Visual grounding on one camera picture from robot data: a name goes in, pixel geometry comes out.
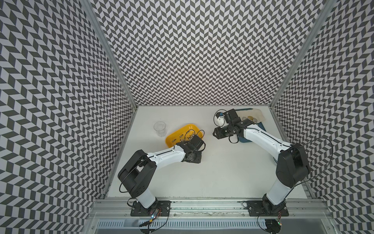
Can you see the aluminium corner post left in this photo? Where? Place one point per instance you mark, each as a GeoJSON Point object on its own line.
{"type": "Point", "coordinates": [87, 7]}

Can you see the aluminium corner post right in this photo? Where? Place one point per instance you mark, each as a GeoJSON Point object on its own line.
{"type": "Point", "coordinates": [321, 19]}

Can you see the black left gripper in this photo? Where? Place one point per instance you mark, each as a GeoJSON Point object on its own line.
{"type": "Point", "coordinates": [198, 160]}

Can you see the clear plastic cup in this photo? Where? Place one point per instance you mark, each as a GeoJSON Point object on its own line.
{"type": "Point", "coordinates": [161, 128]}

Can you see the yellow plastic storage box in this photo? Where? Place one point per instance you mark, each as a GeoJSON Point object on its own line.
{"type": "Point", "coordinates": [183, 134]}

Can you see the aluminium corner post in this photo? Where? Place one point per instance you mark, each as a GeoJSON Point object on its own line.
{"type": "Point", "coordinates": [87, 7]}
{"type": "Point", "coordinates": [321, 19]}

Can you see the teal plastic tray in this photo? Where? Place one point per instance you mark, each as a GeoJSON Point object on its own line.
{"type": "Point", "coordinates": [259, 124]}

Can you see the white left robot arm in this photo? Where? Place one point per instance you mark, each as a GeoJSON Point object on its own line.
{"type": "Point", "coordinates": [137, 174]}

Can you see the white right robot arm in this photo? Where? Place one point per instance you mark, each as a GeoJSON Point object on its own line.
{"type": "Point", "coordinates": [292, 161]}

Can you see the beige folded cloth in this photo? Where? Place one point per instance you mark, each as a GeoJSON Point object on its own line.
{"type": "Point", "coordinates": [255, 113]}

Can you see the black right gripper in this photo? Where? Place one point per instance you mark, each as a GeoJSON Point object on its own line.
{"type": "Point", "coordinates": [219, 134]}

